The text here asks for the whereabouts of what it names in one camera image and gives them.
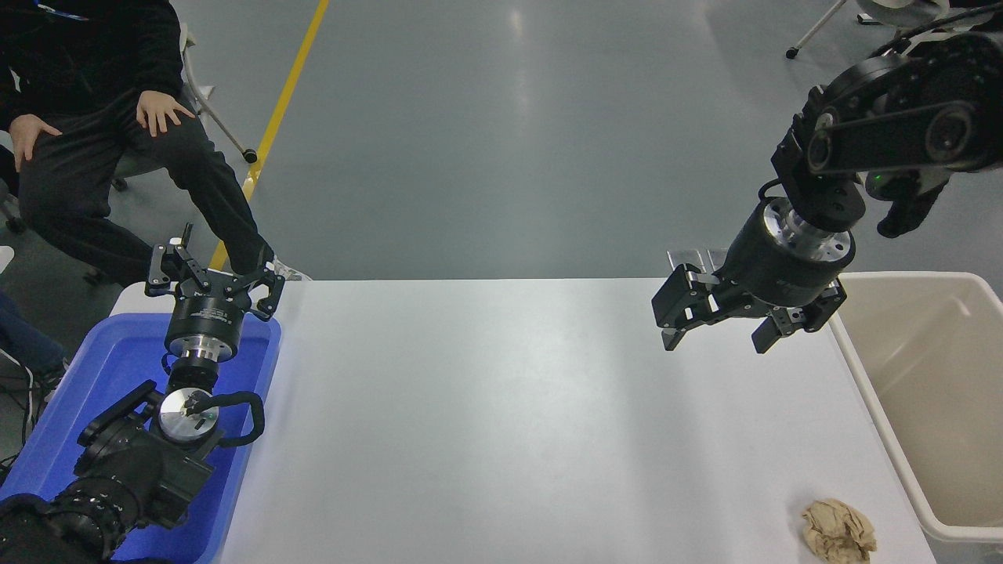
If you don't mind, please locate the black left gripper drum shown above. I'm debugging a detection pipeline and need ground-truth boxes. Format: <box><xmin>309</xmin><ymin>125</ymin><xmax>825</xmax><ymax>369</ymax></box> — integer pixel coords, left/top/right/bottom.
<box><xmin>165</xmin><ymin>284</ymin><xmax>252</xmax><ymax>349</ymax></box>

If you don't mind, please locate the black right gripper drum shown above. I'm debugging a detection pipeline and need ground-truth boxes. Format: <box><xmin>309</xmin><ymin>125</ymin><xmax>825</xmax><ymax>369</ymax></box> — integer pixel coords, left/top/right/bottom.
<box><xmin>709</xmin><ymin>201</ymin><xmax>852</xmax><ymax>309</ymax></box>

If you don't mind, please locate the tan paper ball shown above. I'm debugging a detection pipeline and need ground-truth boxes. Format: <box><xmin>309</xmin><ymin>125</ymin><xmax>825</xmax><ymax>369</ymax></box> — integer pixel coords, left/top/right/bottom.
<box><xmin>801</xmin><ymin>499</ymin><xmax>878</xmax><ymax>564</ymax></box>

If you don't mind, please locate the person's left hand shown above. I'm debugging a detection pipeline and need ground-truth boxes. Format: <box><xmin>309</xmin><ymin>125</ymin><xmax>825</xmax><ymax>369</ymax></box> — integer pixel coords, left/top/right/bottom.
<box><xmin>136</xmin><ymin>90</ymin><xmax>196</xmax><ymax>138</ymax></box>

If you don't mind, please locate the person's right hand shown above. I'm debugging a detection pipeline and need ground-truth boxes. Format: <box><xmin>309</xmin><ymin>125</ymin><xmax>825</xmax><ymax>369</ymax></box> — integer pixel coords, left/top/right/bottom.
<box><xmin>9</xmin><ymin>114</ymin><xmax>63</xmax><ymax>174</ymax></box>

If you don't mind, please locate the blue plastic tray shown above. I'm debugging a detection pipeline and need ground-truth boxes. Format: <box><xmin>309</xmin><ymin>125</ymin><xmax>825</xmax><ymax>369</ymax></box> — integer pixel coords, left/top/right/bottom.
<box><xmin>0</xmin><ymin>313</ymin><xmax>281</xmax><ymax>564</ymax></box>

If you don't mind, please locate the large pale bin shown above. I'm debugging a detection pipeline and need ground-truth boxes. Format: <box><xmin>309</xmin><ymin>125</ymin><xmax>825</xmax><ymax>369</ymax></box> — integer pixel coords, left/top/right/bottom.
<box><xmin>827</xmin><ymin>272</ymin><xmax>1003</xmax><ymax>543</ymax></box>

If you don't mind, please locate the person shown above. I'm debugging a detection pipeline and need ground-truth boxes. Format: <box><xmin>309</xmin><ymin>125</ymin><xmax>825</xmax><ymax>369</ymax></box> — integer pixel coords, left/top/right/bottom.
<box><xmin>0</xmin><ymin>0</ymin><xmax>312</xmax><ymax>287</ymax></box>
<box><xmin>0</xmin><ymin>291</ymin><xmax>71</xmax><ymax>394</ymax></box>

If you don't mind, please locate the black cable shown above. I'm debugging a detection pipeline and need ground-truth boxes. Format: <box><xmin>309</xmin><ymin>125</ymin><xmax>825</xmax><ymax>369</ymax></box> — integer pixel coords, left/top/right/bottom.
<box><xmin>0</xmin><ymin>349</ymin><xmax>42</xmax><ymax>472</ymax></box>

